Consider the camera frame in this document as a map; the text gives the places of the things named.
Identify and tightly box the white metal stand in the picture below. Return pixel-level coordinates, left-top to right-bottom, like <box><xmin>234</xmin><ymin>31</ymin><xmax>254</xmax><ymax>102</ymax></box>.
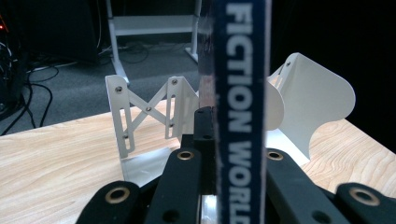
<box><xmin>105</xmin><ymin>0</ymin><xmax>204</xmax><ymax>86</ymax></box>

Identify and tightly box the white expandable metal book rack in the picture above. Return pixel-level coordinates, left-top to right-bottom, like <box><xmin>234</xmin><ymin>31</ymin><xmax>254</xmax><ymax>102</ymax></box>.
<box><xmin>105</xmin><ymin>51</ymin><xmax>357</xmax><ymax>189</ymax></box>

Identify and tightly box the red science fiction magazine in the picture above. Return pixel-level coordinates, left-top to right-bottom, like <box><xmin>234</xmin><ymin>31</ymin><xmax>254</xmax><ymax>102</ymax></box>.
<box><xmin>197</xmin><ymin>0</ymin><xmax>273</xmax><ymax>224</ymax></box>

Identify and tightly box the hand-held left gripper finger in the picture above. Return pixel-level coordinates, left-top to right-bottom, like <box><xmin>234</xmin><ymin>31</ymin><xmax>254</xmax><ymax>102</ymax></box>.
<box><xmin>180</xmin><ymin>105</ymin><xmax>218</xmax><ymax>196</ymax></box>

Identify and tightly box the bundle of black floor cables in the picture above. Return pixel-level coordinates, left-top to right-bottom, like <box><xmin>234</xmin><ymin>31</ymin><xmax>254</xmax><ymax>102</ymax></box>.
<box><xmin>97</xmin><ymin>39</ymin><xmax>200</xmax><ymax>65</ymax></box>

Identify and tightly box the long black floor cable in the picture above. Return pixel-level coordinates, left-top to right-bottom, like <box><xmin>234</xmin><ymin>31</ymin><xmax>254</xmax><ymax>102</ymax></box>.
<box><xmin>0</xmin><ymin>63</ymin><xmax>61</xmax><ymax>137</ymax></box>

